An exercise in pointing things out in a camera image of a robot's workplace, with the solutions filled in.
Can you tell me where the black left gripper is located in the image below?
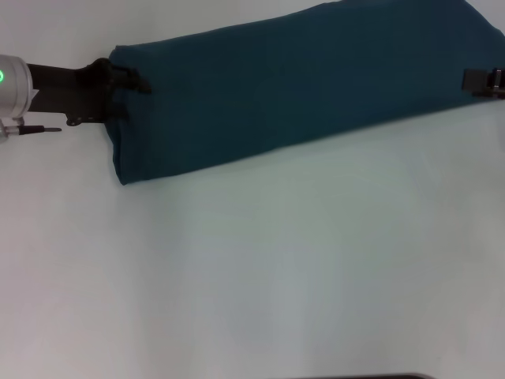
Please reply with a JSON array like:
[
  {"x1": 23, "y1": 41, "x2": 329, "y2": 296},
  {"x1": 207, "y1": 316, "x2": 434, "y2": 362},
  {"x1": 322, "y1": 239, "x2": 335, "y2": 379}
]
[{"x1": 25, "y1": 57, "x2": 153, "y2": 128}]

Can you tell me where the teal t-shirt with beige print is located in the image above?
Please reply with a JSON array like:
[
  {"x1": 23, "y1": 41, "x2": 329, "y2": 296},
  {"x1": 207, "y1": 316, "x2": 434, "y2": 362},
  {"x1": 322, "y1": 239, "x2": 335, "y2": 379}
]
[{"x1": 105, "y1": 0, "x2": 505, "y2": 187}]

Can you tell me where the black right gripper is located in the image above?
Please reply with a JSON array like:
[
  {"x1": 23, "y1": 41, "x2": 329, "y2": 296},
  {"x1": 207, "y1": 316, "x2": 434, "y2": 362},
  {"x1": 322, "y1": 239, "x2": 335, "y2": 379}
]
[{"x1": 462, "y1": 67, "x2": 505, "y2": 99}]

